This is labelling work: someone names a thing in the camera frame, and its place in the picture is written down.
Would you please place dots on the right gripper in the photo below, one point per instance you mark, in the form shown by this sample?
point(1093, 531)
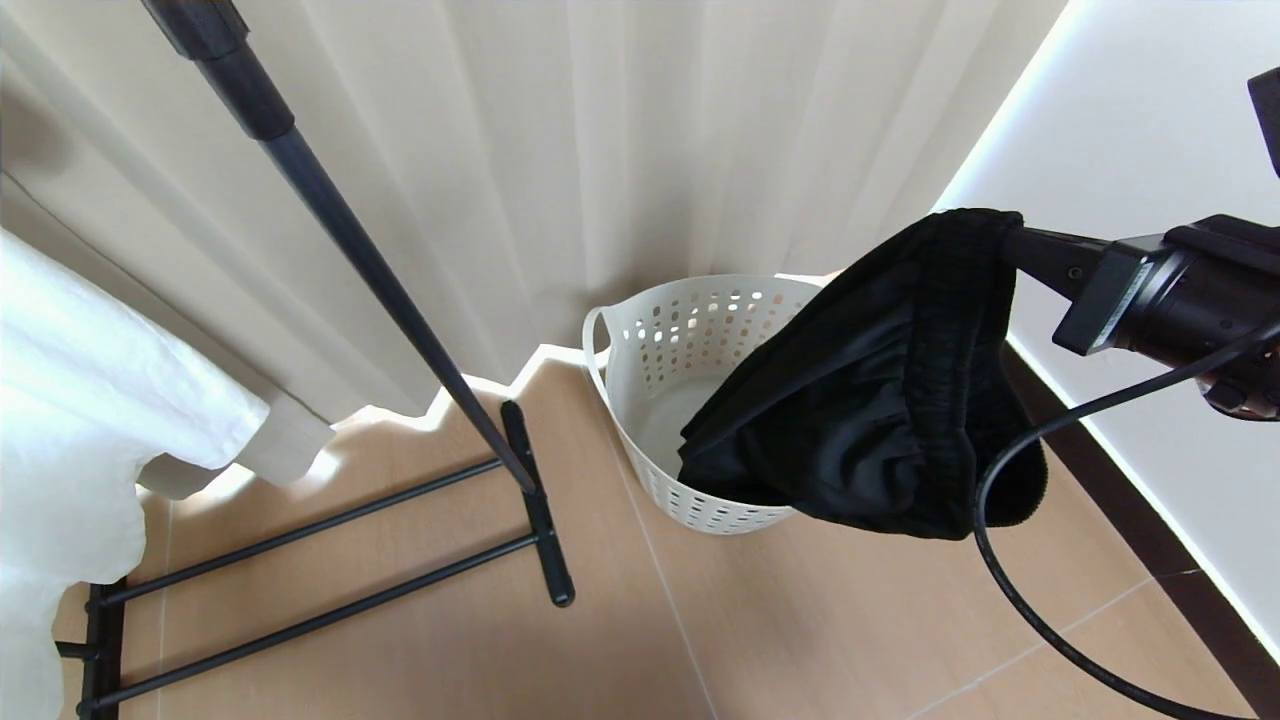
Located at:
point(1170, 300)

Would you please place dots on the black garment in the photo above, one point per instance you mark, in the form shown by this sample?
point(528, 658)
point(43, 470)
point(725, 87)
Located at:
point(870, 400)

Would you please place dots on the white garment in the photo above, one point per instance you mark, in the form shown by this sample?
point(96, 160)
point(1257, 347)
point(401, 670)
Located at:
point(70, 400)

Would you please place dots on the white laundry basket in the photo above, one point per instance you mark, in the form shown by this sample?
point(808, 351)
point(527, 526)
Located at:
point(690, 330)

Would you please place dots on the black clothes rack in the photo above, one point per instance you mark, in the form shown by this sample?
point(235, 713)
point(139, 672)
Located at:
point(330, 215)

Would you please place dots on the beige curtain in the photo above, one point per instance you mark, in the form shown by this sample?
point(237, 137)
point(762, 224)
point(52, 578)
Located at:
point(600, 130)

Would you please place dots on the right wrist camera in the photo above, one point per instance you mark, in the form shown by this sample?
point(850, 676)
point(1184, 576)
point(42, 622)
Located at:
point(1268, 115)

